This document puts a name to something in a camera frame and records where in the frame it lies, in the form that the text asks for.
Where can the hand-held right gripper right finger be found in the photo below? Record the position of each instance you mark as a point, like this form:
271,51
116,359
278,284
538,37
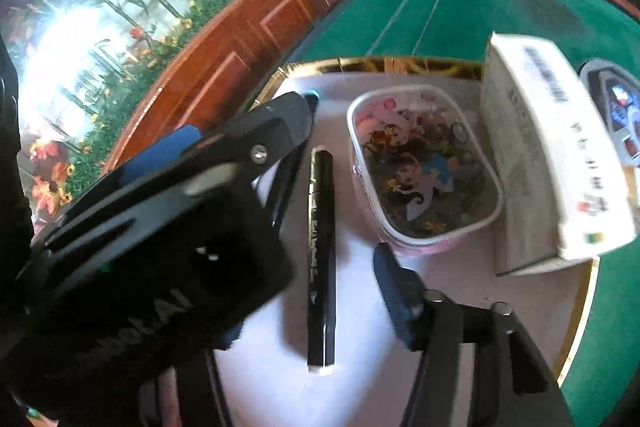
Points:
397,302

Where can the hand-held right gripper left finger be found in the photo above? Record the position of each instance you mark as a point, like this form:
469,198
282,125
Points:
190,397

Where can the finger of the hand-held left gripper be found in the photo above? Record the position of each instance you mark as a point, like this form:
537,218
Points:
160,152
280,122

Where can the black marker pen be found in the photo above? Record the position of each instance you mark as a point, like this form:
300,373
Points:
320,257

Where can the cartoon print plastic container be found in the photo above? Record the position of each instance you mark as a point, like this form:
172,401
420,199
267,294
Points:
425,167

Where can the white tray with gold rim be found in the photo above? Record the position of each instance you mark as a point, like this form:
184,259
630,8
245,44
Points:
450,307

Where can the brown wooden cabinet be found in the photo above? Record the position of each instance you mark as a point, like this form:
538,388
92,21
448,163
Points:
240,42

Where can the white cardboard box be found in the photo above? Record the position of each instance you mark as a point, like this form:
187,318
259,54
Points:
550,157

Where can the round table control panel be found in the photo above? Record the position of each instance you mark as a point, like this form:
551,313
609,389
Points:
615,107

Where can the flower wall mural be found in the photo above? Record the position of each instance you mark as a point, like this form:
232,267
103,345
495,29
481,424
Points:
100,7

